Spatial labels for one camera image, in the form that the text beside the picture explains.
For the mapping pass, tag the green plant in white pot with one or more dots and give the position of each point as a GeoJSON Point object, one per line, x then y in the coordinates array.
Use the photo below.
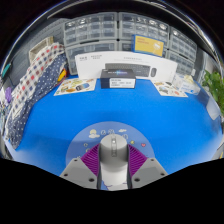
{"type": "Point", "coordinates": [215, 86]}

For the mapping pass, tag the white computer mouse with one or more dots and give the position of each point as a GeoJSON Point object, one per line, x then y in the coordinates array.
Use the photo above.
{"type": "Point", "coordinates": [113, 163]}

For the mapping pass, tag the grey metal shelf unit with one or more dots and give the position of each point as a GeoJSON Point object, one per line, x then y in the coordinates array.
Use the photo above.
{"type": "Point", "coordinates": [110, 6]}

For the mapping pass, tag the yellow blue box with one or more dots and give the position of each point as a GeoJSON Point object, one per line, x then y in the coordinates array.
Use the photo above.
{"type": "Point", "coordinates": [148, 45]}

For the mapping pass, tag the small black box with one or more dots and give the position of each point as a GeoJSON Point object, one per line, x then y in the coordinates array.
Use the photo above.
{"type": "Point", "coordinates": [118, 80]}

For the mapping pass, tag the beige woven basket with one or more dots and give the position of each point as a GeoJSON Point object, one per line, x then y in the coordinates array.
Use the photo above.
{"type": "Point", "coordinates": [40, 48]}

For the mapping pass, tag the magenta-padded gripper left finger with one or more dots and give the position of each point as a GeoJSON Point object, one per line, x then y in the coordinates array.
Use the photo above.
{"type": "Point", "coordinates": [76, 173]}

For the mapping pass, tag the long white keyboard box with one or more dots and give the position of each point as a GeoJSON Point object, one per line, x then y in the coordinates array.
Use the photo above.
{"type": "Point", "coordinates": [90, 66]}

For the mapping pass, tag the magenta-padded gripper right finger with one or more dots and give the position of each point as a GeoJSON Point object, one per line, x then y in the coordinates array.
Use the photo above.
{"type": "Point", "coordinates": [150, 171]}

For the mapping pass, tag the white blue glove box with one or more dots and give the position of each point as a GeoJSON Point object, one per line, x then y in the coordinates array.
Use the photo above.
{"type": "Point", "coordinates": [186, 85]}

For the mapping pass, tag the dark blue dotted cloth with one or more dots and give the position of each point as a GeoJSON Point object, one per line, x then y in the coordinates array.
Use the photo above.
{"type": "Point", "coordinates": [30, 106]}

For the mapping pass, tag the round blue rabbit mouse pad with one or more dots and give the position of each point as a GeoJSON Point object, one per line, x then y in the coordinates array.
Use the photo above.
{"type": "Point", "coordinates": [100, 128]}

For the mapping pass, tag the colourful sticker sheet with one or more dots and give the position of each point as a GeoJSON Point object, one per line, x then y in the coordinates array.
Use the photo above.
{"type": "Point", "coordinates": [168, 89]}
{"type": "Point", "coordinates": [75, 86]}

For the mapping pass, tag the red white checkered cloth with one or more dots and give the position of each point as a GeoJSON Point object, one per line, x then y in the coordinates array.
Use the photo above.
{"type": "Point", "coordinates": [36, 71]}

